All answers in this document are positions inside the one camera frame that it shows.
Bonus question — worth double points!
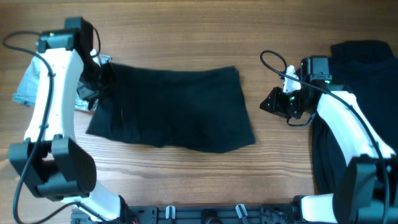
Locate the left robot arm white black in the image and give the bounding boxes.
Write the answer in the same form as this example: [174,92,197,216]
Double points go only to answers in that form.
[9,17,131,223]

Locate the pile of black clothes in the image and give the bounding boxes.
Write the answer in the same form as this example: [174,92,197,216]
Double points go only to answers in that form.
[312,40,397,194]

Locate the right black camera cable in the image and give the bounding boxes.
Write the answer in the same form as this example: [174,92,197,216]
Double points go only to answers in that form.
[259,50,391,224]

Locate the black shorts with patterned waistband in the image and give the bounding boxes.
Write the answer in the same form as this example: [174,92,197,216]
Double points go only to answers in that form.
[86,64,256,153]

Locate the folded light blue denim shorts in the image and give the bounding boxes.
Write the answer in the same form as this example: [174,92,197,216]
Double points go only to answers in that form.
[12,55,112,111]

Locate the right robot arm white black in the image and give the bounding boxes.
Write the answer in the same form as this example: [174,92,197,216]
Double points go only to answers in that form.
[261,56,397,223]

